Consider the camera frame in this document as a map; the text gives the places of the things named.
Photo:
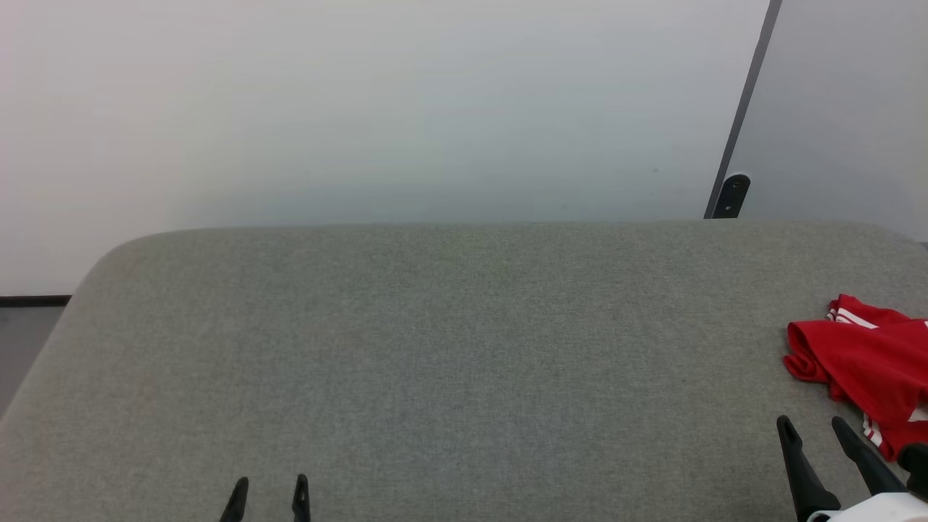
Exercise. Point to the black wall bracket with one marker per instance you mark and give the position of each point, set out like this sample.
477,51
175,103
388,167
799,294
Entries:
734,196

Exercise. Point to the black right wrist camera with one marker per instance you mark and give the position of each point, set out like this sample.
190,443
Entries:
917,471

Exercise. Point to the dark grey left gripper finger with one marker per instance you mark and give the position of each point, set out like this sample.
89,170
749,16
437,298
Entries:
301,504
236,504

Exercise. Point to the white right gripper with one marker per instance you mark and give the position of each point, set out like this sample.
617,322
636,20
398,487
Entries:
892,510

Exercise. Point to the red and white jersey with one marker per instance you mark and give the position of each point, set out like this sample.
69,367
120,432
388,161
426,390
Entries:
870,362

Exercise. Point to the dark baseboard strip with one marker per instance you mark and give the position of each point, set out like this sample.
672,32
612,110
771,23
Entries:
32,300

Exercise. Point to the grey wall panel strip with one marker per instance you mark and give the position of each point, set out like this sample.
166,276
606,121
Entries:
747,94

